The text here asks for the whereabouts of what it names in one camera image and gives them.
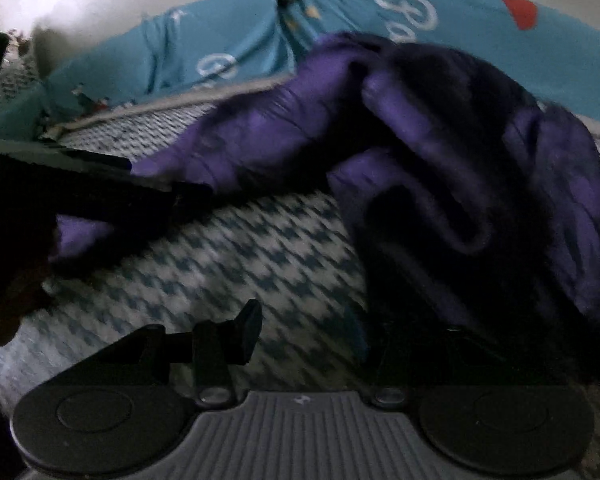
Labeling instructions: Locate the purple floral garment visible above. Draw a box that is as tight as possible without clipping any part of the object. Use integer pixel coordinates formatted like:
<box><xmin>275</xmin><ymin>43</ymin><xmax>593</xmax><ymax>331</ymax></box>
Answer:
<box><xmin>50</xmin><ymin>30</ymin><xmax>600</xmax><ymax>386</ymax></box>

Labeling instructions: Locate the teal printed bed bumper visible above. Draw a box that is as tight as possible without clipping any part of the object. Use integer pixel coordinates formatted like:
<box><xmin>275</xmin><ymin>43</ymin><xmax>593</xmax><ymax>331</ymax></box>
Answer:
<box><xmin>0</xmin><ymin>0</ymin><xmax>600</xmax><ymax>136</ymax></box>

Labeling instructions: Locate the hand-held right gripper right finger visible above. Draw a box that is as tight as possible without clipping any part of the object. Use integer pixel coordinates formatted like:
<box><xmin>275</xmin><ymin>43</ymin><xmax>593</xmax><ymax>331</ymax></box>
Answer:
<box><xmin>349</xmin><ymin>307</ymin><xmax>506</xmax><ymax>408</ymax></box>

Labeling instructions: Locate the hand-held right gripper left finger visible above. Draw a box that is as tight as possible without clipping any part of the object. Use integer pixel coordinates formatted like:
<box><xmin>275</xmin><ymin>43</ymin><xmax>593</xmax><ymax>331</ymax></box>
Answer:
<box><xmin>100</xmin><ymin>299</ymin><xmax>263</xmax><ymax>407</ymax></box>

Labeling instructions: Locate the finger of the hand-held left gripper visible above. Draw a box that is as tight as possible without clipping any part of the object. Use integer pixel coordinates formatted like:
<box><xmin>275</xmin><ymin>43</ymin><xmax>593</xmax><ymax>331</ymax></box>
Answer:
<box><xmin>60</xmin><ymin>147</ymin><xmax>213</xmax><ymax>248</ymax></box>

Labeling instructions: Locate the houndstooth mattress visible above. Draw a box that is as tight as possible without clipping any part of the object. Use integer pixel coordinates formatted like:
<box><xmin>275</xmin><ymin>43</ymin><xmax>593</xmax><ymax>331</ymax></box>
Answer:
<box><xmin>0</xmin><ymin>45</ymin><xmax>600</xmax><ymax>480</ymax></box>

